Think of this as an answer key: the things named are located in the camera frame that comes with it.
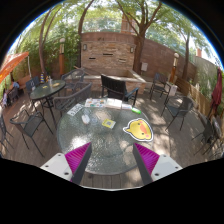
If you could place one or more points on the black metal chair far right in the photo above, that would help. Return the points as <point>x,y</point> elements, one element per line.
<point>159,84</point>

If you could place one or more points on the round glass patio table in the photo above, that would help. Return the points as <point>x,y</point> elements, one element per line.
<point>112,149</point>

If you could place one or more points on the right lamp post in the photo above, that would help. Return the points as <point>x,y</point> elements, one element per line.
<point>176,57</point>

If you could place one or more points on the green marker pen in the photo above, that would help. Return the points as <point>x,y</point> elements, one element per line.
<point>135,110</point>

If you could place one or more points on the orange patio umbrella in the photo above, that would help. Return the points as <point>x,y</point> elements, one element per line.
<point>10,63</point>

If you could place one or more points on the left lamp post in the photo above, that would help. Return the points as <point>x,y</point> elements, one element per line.
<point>61,56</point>

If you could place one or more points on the black chair at right edge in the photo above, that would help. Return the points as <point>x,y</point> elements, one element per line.
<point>212,132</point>

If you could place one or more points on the yellow square card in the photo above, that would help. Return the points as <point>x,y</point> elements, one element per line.
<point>109,123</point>

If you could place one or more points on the black chair far left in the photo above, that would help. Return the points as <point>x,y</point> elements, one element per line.
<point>32,84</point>

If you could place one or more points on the white computer mouse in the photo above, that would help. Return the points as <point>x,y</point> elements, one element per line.
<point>85,119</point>

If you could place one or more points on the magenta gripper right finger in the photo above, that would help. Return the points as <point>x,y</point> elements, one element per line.
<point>146,160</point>

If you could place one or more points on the black wicker bench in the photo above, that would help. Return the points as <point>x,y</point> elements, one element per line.
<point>113,88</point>

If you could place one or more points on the white stacked book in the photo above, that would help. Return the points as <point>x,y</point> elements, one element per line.
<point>113,103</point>

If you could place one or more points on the brick fountain wall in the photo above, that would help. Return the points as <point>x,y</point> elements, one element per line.
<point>107,50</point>

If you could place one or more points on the black metal chair near left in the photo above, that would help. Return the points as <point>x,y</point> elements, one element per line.
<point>28,124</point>

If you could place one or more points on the black metal chair behind table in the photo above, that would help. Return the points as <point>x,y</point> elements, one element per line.
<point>79,93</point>

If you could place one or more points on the white printed leaflet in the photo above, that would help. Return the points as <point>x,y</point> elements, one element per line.
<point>74,110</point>

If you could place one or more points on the lamp post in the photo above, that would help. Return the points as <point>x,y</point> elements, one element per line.
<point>61,56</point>
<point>176,57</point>

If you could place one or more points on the folded red umbrella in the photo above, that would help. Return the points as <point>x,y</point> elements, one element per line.
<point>217,92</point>

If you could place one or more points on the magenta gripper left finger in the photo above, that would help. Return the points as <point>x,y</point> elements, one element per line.
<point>77,160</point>

